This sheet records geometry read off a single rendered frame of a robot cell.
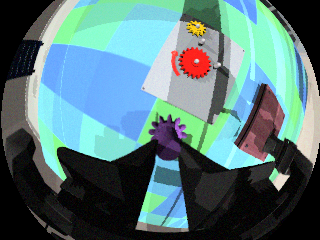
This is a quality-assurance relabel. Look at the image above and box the red gear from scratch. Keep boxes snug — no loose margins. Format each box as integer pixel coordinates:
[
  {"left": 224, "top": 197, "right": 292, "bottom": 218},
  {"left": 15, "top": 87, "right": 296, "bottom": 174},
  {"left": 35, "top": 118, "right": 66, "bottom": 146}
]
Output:
[{"left": 179, "top": 47, "right": 211, "bottom": 79}]

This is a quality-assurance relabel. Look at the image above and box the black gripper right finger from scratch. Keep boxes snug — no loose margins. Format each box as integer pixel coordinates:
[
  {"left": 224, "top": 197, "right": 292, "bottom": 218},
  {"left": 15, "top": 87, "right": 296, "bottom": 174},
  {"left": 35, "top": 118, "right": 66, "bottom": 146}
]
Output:
[{"left": 179, "top": 141, "right": 276, "bottom": 232}]

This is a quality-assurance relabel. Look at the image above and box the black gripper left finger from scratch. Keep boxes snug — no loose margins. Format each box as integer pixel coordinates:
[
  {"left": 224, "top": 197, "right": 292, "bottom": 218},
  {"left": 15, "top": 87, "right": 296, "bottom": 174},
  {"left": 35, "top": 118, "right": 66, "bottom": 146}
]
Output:
[{"left": 56, "top": 139, "right": 157, "bottom": 228}]

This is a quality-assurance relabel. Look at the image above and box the purple gear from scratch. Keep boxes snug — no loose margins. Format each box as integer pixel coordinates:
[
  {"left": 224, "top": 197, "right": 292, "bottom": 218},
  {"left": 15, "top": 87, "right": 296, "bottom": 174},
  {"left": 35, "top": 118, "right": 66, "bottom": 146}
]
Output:
[{"left": 148, "top": 115, "right": 187, "bottom": 160}]

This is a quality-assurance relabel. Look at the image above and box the yellow gear with black stripe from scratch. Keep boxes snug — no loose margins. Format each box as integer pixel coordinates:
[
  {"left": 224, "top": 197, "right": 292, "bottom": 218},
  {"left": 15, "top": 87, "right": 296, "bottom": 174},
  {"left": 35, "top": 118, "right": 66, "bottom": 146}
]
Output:
[{"left": 187, "top": 20, "right": 207, "bottom": 37}]

